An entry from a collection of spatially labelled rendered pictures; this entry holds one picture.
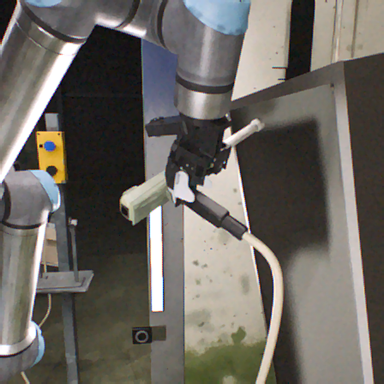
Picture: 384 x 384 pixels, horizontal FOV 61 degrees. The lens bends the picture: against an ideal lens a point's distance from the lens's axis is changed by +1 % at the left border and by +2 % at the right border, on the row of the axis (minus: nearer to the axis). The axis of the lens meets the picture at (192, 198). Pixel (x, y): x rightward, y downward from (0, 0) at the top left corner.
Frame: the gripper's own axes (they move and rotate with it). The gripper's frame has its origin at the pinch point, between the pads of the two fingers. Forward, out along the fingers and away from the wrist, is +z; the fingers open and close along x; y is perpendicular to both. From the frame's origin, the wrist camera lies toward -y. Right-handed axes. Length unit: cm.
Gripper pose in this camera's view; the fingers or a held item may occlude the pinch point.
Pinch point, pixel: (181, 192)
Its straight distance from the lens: 66.5
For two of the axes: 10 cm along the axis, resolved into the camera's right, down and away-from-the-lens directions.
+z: -1.1, 7.2, 6.8
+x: 6.4, -4.7, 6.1
